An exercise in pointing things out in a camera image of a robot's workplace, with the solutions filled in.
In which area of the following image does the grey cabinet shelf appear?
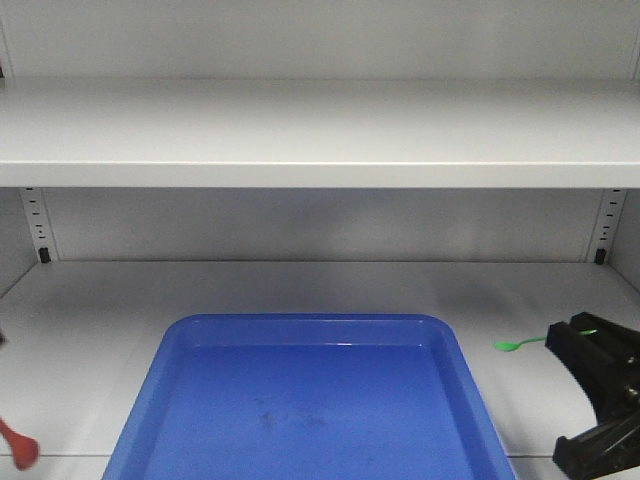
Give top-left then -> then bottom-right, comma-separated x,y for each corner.
1,262 -> 639,479
1,78 -> 639,189

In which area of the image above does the red plastic spoon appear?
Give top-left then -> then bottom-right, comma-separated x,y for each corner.
1,420 -> 40,471

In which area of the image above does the grey cabinet lower shelf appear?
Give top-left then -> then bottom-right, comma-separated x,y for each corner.
1,262 -> 639,479

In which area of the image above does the blue plastic tray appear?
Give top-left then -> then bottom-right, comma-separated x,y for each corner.
104,314 -> 514,479

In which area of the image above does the green plastic spoon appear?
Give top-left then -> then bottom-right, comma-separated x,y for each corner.
493,329 -> 598,352

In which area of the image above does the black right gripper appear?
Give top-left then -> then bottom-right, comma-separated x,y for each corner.
545,312 -> 639,479

